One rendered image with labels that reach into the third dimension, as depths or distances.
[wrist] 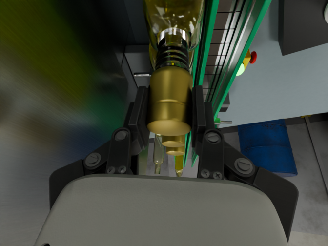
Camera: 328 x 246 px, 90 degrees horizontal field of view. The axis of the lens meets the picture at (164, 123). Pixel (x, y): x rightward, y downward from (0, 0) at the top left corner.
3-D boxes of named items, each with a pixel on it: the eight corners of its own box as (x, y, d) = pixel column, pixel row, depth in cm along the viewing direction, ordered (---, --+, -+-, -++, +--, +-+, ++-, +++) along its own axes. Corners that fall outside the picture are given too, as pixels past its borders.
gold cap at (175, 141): (161, 112, 24) (159, 140, 22) (186, 112, 23) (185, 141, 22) (164, 121, 27) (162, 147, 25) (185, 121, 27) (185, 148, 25)
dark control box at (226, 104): (211, 89, 80) (212, 104, 77) (228, 89, 79) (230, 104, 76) (209, 98, 87) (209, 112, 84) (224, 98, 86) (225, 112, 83)
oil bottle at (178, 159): (175, 144, 126) (174, 183, 115) (183, 144, 125) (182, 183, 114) (175, 146, 131) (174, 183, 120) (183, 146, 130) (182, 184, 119)
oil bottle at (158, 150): (155, 123, 90) (152, 173, 80) (166, 124, 90) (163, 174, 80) (154, 127, 95) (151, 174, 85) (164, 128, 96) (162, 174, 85)
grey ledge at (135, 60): (128, 29, 49) (122, 58, 44) (157, 27, 48) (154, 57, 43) (161, 134, 136) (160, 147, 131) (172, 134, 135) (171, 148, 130)
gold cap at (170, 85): (146, 66, 12) (139, 119, 11) (194, 65, 12) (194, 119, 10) (153, 92, 16) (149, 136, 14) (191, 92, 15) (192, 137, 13)
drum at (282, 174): (282, 116, 264) (297, 178, 227) (239, 123, 297) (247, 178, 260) (281, 97, 214) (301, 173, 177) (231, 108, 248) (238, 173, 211)
